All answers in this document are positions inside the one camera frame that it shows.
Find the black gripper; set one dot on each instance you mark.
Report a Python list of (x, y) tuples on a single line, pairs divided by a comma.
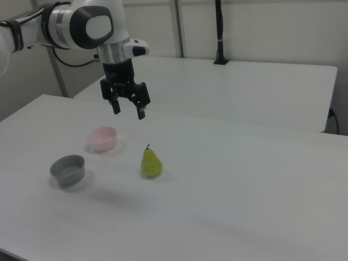
[(119, 74)]

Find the green pear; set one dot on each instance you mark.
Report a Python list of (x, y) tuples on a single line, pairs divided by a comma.
[(150, 164)]

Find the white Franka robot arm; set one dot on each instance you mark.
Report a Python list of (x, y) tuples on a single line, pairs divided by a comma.
[(92, 27)]

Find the pink bowl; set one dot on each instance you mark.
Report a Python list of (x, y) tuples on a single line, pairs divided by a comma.
[(104, 142)]

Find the gray bowl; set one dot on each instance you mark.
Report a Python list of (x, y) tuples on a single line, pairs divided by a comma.
[(69, 176)]

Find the white partition post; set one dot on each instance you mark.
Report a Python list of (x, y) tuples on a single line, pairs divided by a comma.
[(58, 73), (178, 27)]

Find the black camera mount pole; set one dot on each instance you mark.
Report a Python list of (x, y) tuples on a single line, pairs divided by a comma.
[(219, 32)]

